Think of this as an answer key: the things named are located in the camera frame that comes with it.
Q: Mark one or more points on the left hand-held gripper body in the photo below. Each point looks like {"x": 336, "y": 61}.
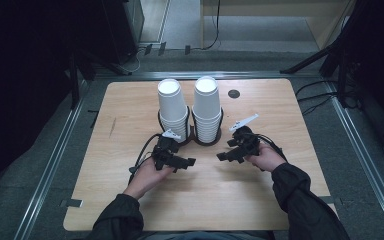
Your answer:
{"x": 166, "y": 146}

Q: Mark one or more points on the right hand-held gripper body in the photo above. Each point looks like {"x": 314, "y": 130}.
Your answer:
{"x": 248, "y": 143}

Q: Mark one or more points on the stack of white paper cups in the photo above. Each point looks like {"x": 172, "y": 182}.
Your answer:
{"x": 207, "y": 103}
{"x": 171, "y": 103}

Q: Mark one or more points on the person's right hand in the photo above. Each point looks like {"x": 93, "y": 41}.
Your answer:
{"x": 268, "y": 160}

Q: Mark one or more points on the person's left hand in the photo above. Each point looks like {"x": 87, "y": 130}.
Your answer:
{"x": 145, "y": 180}

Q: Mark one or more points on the dark round table grommet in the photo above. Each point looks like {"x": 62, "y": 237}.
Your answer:
{"x": 234, "y": 94}

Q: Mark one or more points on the grey tape strip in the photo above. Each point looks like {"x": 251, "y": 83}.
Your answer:
{"x": 72, "y": 202}
{"x": 330, "y": 200}

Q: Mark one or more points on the black stand with legs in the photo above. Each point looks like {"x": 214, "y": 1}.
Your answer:
{"x": 75, "y": 80}

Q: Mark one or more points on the black tripod stand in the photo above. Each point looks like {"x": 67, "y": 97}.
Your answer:
{"x": 333, "y": 56}

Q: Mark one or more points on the black cabinet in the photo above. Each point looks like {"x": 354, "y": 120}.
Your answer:
{"x": 120, "y": 30}

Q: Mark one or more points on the light wooden cabinet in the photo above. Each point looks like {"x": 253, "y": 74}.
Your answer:
{"x": 320, "y": 13}

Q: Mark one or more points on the metal floor rail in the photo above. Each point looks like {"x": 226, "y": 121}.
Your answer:
{"x": 363, "y": 150}
{"x": 48, "y": 173}

